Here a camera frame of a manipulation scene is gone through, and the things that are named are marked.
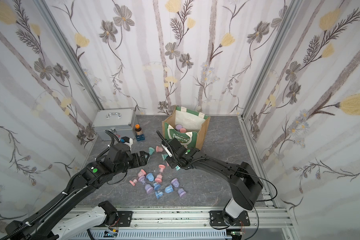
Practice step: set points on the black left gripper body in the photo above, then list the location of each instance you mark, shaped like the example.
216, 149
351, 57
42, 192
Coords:
137, 159

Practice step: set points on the blue hourglass front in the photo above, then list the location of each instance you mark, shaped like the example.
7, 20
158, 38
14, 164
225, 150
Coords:
169, 189

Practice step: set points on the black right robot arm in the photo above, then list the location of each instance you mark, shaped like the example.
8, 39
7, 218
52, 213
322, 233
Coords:
246, 186

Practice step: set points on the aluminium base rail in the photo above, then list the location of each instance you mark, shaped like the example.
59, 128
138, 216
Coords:
182, 223

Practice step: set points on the pink hourglass near bag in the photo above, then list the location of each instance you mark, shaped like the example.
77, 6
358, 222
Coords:
159, 149

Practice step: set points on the silver metal case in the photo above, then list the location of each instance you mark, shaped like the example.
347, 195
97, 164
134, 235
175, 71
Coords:
119, 121

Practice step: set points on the green burlap canvas bag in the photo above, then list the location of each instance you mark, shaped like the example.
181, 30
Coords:
187, 126

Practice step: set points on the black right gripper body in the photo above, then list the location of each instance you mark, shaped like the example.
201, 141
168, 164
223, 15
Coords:
174, 149

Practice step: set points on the teal hourglass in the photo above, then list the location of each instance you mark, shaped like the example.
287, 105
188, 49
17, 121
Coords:
151, 150

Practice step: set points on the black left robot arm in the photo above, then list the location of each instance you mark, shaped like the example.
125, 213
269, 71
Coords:
117, 158

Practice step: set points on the brown bottle orange cap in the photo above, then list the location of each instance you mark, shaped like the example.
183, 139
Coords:
138, 130

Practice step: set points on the purple hourglass front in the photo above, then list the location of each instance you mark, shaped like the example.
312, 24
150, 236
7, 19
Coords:
181, 192

